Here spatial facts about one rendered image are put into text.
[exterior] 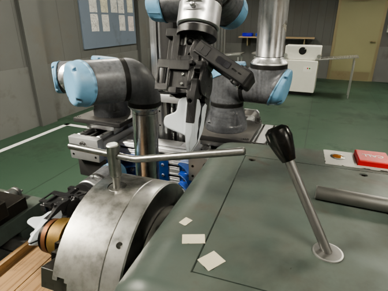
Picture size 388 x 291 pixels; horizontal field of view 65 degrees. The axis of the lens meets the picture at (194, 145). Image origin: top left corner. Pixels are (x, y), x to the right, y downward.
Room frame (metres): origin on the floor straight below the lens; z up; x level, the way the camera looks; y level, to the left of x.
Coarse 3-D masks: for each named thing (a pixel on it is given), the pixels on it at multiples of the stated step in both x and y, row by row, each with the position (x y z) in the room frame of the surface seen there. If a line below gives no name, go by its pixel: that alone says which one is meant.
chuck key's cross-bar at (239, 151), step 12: (72, 144) 0.53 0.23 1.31; (120, 156) 0.48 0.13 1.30; (132, 156) 0.47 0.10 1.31; (144, 156) 0.46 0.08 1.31; (156, 156) 0.45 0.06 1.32; (168, 156) 0.44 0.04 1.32; (180, 156) 0.44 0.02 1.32; (192, 156) 0.43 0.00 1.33; (204, 156) 0.42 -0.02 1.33; (216, 156) 0.41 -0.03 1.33
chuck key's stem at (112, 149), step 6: (108, 144) 0.49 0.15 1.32; (114, 144) 0.49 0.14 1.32; (108, 150) 0.48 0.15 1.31; (114, 150) 0.48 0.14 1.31; (108, 156) 0.48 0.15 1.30; (114, 156) 0.48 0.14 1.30; (108, 162) 0.49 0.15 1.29; (114, 162) 0.48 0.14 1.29; (120, 162) 0.49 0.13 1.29; (114, 168) 0.48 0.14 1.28; (120, 168) 0.49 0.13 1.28; (114, 174) 0.48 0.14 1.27; (120, 174) 0.49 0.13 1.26; (114, 180) 0.49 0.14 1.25; (120, 180) 0.50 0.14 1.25; (114, 186) 0.49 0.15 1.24; (120, 186) 0.49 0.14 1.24
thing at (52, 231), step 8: (48, 224) 0.55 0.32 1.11; (56, 224) 0.54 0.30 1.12; (64, 224) 0.53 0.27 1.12; (40, 232) 0.54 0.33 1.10; (48, 232) 0.53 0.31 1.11; (56, 232) 0.52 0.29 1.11; (40, 240) 0.53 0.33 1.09; (48, 240) 0.52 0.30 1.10; (56, 240) 0.51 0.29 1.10; (40, 248) 0.53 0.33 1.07; (48, 248) 0.51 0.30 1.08
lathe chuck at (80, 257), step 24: (96, 192) 0.48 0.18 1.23; (120, 192) 0.47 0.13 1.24; (72, 216) 0.43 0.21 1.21; (96, 216) 0.43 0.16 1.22; (120, 216) 0.42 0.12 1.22; (72, 240) 0.40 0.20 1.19; (96, 240) 0.39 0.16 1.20; (72, 264) 0.38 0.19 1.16; (96, 264) 0.37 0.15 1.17; (72, 288) 0.36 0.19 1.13; (96, 288) 0.35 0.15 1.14
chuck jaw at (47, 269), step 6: (60, 240) 0.50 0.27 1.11; (54, 246) 0.49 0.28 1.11; (54, 252) 0.45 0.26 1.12; (54, 258) 0.43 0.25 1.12; (48, 264) 0.41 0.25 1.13; (42, 270) 0.40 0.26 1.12; (48, 270) 0.40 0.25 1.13; (42, 276) 0.40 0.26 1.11; (48, 276) 0.40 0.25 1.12; (42, 282) 0.40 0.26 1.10; (48, 282) 0.40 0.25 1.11; (54, 282) 0.38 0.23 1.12; (60, 282) 0.38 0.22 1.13; (48, 288) 0.39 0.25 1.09; (54, 288) 0.38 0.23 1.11; (60, 288) 0.37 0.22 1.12
